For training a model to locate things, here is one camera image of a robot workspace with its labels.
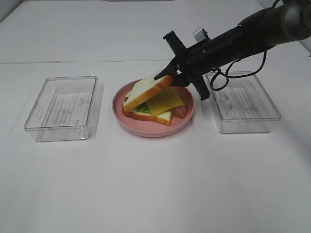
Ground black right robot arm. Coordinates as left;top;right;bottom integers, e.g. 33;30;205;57
155;0;311;100

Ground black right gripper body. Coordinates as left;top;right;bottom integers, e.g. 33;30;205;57
164;27;251;100

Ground yellow cheese slice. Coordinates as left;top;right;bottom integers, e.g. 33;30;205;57
145;87;185;115

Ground green lettuce leaf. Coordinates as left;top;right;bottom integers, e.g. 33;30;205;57
134;103;152;115

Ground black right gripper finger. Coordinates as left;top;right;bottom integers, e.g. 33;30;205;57
170;72;192;87
154;57;180;80

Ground pink round plate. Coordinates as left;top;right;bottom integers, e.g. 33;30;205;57
112;81;195;138

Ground left clear plastic container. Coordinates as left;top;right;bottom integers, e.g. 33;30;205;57
24;76;100;142

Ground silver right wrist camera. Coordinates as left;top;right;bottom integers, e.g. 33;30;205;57
192;27;210;43

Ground bread slice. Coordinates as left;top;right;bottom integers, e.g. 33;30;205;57
124;73;173;111
122;107;173;126

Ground right clear plastic container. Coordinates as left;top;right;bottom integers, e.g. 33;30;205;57
209;75;281;133

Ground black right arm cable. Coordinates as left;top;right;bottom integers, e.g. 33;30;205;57
210;50;268;92

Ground clear plastic container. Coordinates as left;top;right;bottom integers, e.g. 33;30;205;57
209;75;281;133
24;76;100;142

